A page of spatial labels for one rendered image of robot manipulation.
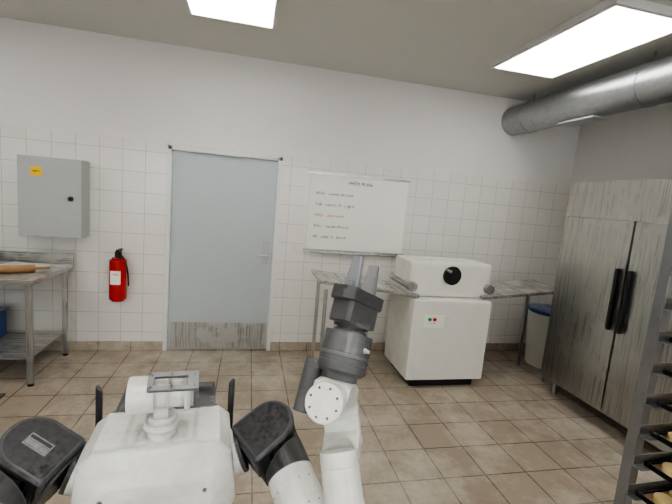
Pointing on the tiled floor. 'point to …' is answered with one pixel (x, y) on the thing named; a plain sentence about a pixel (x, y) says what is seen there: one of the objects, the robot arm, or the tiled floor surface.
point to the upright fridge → (608, 295)
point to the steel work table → (15, 350)
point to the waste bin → (536, 333)
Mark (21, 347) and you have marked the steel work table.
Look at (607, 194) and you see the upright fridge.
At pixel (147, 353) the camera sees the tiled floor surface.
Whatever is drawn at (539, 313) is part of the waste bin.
